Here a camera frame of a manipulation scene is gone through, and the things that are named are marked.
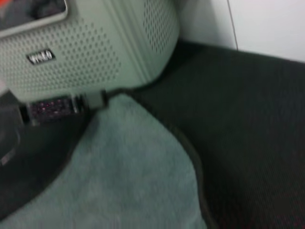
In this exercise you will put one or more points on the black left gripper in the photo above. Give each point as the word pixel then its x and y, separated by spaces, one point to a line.
pixel 9 124

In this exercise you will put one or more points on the yellow and grey towel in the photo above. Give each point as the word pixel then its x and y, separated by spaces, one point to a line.
pixel 131 167

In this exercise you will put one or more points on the grey perforated storage box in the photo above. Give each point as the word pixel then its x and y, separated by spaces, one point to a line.
pixel 83 59

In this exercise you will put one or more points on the black tablecloth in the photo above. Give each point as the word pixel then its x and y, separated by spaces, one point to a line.
pixel 238 119

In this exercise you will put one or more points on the dark cloth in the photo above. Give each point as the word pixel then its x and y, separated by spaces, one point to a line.
pixel 35 12

